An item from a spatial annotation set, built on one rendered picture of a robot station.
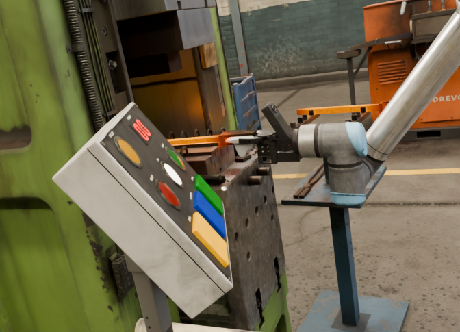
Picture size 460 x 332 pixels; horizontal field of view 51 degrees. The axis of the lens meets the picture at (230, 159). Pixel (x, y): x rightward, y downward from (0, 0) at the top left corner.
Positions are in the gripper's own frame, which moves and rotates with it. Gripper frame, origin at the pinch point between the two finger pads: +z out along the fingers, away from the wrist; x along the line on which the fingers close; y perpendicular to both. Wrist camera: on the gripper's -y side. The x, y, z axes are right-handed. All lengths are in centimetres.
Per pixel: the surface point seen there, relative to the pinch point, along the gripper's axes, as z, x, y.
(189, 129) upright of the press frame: 25.0, 22.6, 2.5
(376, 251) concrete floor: -22, 121, 100
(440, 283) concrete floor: -53, 93, 99
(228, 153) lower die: 2.9, 2.8, 5.7
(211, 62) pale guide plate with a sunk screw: 15.5, 27.9, -18.9
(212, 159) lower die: 2.9, -8.0, 3.9
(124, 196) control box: -16, -73, -12
